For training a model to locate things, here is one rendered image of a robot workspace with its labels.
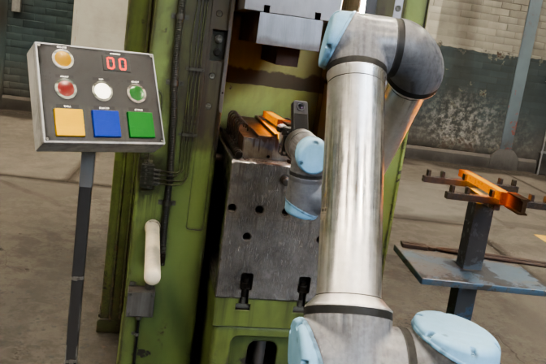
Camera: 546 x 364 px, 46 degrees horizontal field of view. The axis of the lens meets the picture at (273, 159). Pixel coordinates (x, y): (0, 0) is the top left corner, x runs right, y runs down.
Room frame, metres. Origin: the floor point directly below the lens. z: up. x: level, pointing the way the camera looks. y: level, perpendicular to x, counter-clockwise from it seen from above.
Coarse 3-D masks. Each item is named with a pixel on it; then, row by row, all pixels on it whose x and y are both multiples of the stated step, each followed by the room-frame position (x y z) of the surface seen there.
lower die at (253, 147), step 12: (252, 120) 2.33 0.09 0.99; (240, 132) 2.07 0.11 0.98; (252, 132) 2.10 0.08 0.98; (264, 132) 2.07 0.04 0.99; (240, 144) 2.03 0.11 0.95; (252, 144) 2.00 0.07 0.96; (264, 144) 2.01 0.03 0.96; (276, 144) 2.02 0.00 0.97; (252, 156) 2.00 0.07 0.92; (264, 156) 2.01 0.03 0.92; (276, 156) 2.02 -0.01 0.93
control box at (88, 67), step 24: (48, 48) 1.72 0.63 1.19; (72, 48) 1.76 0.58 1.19; (96, 48) 1.80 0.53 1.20; (48, 72) 1.69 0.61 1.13; (72, 72) 1.73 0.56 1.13; (96, 72) 1.77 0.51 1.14; (120, 72) 1.81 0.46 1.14; (144, 72) 1.86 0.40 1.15; (48, 96) 1.66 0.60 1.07; (72, 96) 1.69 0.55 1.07; (96, 96) 1.73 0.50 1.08; (120, 96) 1.78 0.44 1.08; (144, 96) 1.82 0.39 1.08; (48, 120) 1.63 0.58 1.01; (120, 120) 1.75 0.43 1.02; (48, 144) 1.61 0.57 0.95; (72, 144) 1.65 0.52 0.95; (96, 144) 1.68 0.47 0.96; (120, 144) 1.72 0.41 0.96; (144, 144) 1.76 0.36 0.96
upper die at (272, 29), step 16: (256, 16) 2.05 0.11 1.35; (272, 16) 2.00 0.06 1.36; (288, 16) 2.01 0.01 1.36; (240, 32) 2.36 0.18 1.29; (256, 32) 2.01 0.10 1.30; (272, 32) 2.00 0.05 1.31; (288, 32) 2.01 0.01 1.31; (304, 32) 2.02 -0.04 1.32; (320, 32) 2.03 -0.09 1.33; (304, 48) 2.02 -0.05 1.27
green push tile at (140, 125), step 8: (128, 112) 1.76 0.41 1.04; (136, 112) 1.78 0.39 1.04; (144, 112) 1.79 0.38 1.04; (128, 120) 1.75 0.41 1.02; (136, 120) 1.77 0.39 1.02; (144, 120) 1.78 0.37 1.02; (152, 120) 1.80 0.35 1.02; (128, 128) 1.75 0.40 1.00; (136, 128) 1.76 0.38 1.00; (144, 128) 1.77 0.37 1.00; (152, 128) 1.78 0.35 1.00; (136, 136) 1.75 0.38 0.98; (144, 136) 1.76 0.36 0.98; (152, 136) 1.77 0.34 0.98
